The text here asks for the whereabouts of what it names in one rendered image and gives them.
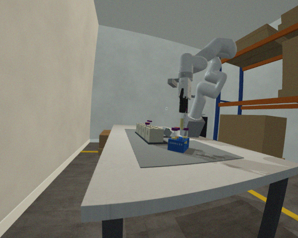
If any blue tube rack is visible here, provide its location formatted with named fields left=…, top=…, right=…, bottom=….
left=167, top=136, right=189, bottom=153

